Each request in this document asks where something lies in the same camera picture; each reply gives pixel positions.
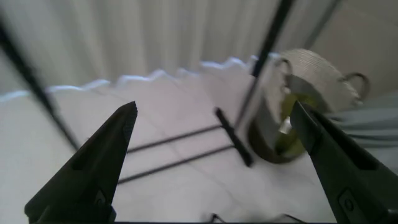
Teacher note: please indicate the green garment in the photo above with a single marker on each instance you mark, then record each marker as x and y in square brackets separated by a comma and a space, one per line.
[289, 144]

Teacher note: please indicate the pale grey shorts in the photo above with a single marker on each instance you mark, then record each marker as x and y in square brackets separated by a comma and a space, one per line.
[373, 124]

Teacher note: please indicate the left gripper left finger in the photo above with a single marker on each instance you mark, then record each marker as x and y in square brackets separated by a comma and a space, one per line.
[90, 174]

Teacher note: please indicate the white curtain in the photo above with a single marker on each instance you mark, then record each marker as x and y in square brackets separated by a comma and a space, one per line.
[124, 37]

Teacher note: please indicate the black clothes rack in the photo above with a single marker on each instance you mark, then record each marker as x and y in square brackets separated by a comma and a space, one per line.
[269, 40]

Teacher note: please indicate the white laundry basket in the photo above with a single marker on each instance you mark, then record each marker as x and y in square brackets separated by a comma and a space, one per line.
[317, 74]

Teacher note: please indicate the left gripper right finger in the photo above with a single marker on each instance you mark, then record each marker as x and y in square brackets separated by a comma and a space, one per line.
[351, 174]

